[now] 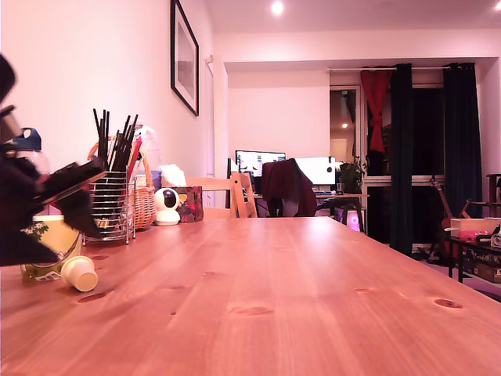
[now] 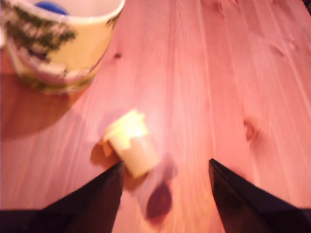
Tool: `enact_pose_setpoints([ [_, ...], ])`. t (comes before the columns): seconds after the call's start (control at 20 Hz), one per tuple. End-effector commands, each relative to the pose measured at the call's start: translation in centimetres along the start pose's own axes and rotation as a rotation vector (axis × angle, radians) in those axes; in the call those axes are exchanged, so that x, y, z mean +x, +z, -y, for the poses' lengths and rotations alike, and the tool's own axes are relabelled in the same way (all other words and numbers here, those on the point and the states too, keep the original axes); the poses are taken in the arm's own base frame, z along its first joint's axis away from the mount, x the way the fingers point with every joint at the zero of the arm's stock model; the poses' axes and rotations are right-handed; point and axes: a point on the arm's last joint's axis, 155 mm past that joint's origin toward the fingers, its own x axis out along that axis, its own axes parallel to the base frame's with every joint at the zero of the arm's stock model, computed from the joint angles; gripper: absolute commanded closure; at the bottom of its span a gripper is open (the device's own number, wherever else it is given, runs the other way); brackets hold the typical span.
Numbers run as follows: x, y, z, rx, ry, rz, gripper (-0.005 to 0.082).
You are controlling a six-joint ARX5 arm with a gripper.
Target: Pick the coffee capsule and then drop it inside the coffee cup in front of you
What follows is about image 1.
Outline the cream coffee capsule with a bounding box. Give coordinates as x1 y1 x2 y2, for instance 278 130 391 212
60 255 99 293

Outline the yellow illustrated mug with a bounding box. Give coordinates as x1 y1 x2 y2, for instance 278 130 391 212
21 214 84 282

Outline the wicker basket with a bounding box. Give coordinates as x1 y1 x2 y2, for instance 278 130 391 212
87 135 157 231

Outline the red utensil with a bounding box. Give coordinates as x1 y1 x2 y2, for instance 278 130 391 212
128 136 146 183

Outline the clear bottle with blue cap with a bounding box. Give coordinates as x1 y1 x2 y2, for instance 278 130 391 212
11 127 52 179

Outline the large clear water bottle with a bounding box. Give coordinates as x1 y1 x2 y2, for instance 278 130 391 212
133 125 164 193

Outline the white tissue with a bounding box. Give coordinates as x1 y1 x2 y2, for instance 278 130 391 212
160 163 188 188

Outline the floral tissue box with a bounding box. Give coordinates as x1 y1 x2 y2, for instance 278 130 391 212
172 185 204 223

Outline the wooden chair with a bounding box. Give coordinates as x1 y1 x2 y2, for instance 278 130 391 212
184 172 259 219

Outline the computer monitor with windows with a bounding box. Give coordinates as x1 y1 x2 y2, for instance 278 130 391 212
235 150 287 178

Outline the black framed picture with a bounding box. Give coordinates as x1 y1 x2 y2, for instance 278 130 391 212
170 0 200 118

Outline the dark red jacket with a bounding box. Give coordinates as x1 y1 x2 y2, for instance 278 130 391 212
261 157 318 218

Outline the grey office chair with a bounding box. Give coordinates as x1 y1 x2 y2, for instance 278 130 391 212
270 195 338 219

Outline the computer monitor white screen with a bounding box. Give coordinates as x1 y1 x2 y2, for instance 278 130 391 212
293 156 337 186

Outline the computer case with glowing fan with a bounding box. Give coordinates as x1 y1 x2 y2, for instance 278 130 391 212
335 206 366 233

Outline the potted green plant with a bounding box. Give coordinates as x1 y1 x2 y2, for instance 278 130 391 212
339 156 369 195

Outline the narrow dark curtain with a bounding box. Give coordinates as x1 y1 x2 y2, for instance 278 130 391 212
389 63 415 258

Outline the acoustic guitar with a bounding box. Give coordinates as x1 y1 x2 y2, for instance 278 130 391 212
428 175 457 258

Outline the curtain rod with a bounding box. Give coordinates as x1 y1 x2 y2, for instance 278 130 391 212
326 66 477 73

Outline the black side table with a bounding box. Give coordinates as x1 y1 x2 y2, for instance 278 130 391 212
444 233 501 284

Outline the wooden stand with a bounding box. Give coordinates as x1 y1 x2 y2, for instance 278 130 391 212
458 198 492 219

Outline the pink object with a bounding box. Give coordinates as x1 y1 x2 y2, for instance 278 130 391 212
457 230 490 243

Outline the wide dark curtain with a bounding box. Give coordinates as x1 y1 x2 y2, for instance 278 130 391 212
442 62 485 219

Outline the pale wooden box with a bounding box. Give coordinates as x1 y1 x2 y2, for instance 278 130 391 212
449 218 501 237

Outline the dark board game box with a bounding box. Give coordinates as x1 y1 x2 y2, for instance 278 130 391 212
463 250 501 284

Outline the dark wooden shelf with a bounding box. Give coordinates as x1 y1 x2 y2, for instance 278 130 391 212
485 173 501 207

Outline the chrome wire utensil rack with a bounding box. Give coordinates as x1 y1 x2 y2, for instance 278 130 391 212
84 170 138 246

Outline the small white round camera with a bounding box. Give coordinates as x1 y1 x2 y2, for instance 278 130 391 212
153 186 182 226

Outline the white wall pipe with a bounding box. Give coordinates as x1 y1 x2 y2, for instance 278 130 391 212
205 54 217 177

